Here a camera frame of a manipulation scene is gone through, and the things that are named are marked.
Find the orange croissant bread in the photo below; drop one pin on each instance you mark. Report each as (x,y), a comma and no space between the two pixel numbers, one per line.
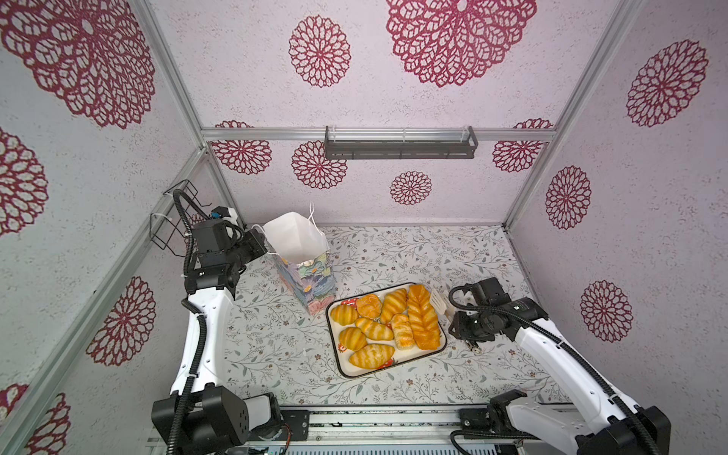
(369,306)

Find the round yellow bun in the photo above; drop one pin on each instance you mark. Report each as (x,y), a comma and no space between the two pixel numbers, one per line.
(344,314)
(351,339)

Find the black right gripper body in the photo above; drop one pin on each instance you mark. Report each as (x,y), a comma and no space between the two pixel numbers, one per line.
(470,326)

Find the long braided bread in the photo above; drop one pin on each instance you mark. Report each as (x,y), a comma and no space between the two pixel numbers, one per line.
(423,318)

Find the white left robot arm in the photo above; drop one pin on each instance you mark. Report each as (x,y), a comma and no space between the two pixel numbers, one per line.
(202,415)

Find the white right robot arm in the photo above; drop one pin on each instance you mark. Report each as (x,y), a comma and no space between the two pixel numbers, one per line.
(603,420)

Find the black wire basket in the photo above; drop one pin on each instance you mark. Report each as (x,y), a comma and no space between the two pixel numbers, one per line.
(166,230)

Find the round yellow bun lower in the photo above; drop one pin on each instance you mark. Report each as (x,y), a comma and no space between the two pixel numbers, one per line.
(351,339)

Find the white strawberry tray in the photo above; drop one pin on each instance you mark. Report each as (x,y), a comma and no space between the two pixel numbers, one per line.
(346,369)

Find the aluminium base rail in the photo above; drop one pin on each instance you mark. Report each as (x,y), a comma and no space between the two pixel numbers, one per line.
(432,429)

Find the striped croissant upper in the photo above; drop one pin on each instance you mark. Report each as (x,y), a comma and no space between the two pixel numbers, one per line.
(394,303)

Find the small striped bread roll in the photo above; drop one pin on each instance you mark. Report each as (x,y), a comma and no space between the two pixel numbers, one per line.
(403,334)

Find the striped roll middle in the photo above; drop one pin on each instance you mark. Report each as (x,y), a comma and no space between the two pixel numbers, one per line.
(374,330)

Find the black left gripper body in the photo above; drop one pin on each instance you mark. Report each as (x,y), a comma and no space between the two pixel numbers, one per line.
(249,248)

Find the floral paper bag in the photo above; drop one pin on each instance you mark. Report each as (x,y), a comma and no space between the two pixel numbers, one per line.
(302,255)

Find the round yellow bun upper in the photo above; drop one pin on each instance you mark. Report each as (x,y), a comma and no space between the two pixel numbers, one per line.
(344,314)

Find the cream slotted tongs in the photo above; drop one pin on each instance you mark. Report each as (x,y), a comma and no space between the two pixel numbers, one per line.
(445,309)

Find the large oval striped loaf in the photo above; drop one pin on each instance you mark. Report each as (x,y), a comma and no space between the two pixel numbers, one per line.
(372,356)

